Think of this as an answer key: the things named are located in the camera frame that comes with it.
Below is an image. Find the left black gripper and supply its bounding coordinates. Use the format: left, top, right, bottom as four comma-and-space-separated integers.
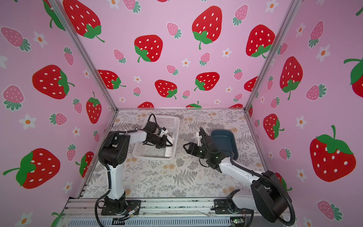
149, 135, 173, 148

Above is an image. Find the white plastic mesh basket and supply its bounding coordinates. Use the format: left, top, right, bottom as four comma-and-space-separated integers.
132, 113, 180, 161

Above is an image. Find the dark teal plastic bin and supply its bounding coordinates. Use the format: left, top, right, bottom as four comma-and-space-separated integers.
211, 130, 239, 161

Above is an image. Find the white paper napkin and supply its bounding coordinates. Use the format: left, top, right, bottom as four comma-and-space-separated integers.
165, 135, 175, 158

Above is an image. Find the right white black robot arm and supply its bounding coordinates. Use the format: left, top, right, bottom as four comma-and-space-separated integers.
183, 128, 296, 227

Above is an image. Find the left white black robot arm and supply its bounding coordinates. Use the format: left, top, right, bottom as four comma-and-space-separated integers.
95, 113, 175, 215

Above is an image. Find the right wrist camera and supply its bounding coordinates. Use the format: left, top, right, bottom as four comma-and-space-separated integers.
196, 132, 216, 152

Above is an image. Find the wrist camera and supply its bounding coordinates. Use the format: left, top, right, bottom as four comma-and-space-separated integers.
196, 132, 216, 152
144, 121, 159, 133

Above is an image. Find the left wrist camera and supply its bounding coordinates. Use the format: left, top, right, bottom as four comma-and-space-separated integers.
144, 121, 159, 133

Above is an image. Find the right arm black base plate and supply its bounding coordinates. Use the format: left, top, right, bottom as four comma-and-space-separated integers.
210, 199, 254, 215

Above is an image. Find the aluminium frame rail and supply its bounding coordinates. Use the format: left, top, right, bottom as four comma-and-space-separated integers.
55, 198, 283, 227

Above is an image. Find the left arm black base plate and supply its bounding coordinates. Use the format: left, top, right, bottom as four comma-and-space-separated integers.
101, 200, 141, 216

